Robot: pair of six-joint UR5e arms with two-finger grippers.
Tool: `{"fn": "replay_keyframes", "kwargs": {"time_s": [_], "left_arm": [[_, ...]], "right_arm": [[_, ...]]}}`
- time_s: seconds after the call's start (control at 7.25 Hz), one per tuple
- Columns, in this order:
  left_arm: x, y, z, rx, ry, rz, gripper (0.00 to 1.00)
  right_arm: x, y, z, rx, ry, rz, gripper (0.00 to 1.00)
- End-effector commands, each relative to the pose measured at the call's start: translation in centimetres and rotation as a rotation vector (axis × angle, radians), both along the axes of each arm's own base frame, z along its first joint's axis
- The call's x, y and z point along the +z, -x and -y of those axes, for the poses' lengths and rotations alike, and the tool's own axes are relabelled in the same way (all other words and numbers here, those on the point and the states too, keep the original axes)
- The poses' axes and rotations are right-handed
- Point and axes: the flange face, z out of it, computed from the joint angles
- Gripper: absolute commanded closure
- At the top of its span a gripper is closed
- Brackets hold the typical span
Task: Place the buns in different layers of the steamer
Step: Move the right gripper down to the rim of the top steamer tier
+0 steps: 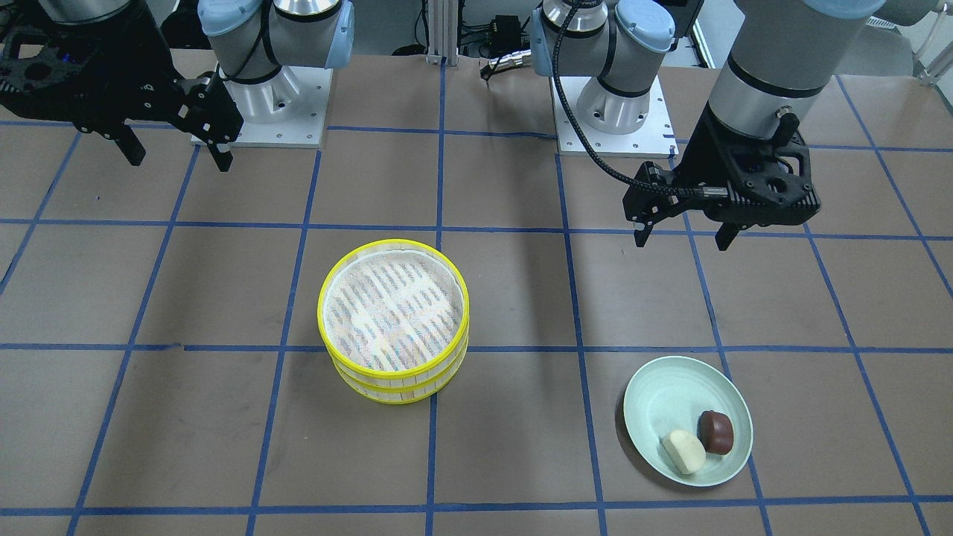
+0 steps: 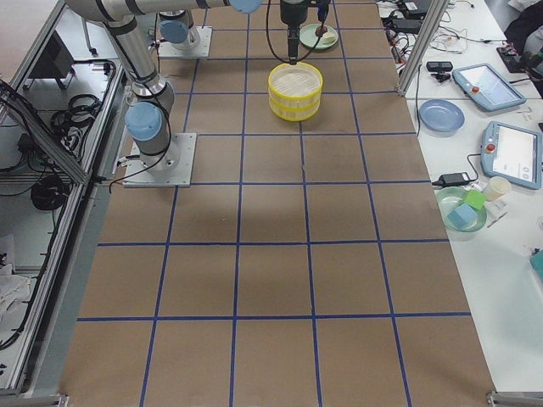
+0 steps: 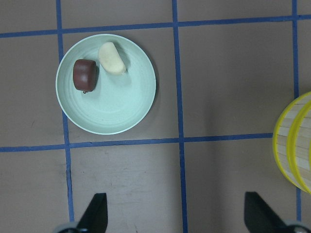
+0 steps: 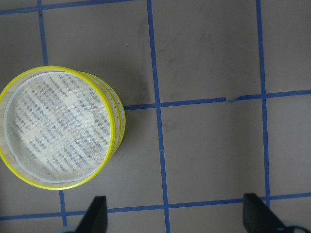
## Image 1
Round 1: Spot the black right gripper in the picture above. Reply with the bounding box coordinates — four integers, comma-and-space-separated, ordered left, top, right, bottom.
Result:
2, 1, 243, 173

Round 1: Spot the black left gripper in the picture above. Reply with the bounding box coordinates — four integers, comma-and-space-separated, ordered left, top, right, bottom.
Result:
622, 112, 821, 251

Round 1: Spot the yellow top steamer layer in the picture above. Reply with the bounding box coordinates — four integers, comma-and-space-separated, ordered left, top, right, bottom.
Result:
318, 239, 471, 374

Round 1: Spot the yellow steamer layer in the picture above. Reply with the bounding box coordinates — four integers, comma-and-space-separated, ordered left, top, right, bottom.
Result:
318, 239, 471, 374
331, 338, 469, 404

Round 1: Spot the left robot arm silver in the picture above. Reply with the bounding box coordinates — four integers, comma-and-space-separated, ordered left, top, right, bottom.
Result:
530, 1, 882, 251

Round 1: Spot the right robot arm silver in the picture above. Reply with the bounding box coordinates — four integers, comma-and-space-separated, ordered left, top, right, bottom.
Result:
2, 1, 355, 172

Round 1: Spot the white steamer cloth liner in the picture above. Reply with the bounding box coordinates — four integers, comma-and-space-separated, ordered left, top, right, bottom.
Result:
325, 249, 462, 371

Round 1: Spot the yellow bottom steamer layer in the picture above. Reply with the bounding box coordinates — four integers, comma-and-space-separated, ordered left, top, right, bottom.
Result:
331, 338, 469, 404

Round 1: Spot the light green plate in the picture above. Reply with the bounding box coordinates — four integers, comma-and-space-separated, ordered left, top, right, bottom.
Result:
622, 356, 753, 486

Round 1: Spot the brown steamed bun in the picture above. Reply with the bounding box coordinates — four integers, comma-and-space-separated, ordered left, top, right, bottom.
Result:
697, 410, 735, 456

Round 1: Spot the white steamed bun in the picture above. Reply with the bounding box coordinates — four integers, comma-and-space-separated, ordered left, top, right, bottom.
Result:
663, 430, 706, 475

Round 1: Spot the black braided cable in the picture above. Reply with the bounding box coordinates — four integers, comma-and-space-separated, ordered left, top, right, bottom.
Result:
549, 0, 730, 198

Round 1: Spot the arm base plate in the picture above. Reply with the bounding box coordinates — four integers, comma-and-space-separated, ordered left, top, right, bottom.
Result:
225, 66, 335, 149
559, 76, 680, 159

